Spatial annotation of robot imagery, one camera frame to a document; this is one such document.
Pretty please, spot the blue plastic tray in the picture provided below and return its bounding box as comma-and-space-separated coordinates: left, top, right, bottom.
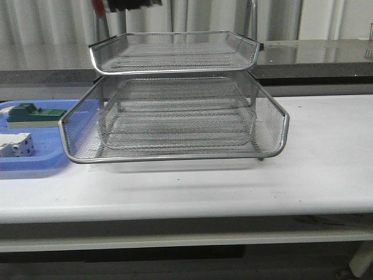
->
1, 99, 78, 171

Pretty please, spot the green terminal block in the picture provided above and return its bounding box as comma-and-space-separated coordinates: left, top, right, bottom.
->
7, 103, 67, 128

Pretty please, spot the grey stone counter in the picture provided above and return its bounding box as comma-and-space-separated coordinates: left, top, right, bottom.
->
1, 39, 372, 86

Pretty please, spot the white table leg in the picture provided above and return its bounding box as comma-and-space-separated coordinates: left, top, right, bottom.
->
349, 241, 372, 278

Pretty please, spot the white circuit breaker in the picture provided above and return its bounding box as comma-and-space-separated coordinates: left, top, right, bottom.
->
1, 132, 34, 158

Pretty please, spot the wire basket on counter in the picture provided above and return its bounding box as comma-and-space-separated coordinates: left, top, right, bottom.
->
368, 23, 373, 41

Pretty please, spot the grey metal rack frame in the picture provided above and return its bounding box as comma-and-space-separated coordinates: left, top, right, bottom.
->
92, 0, 266, 162

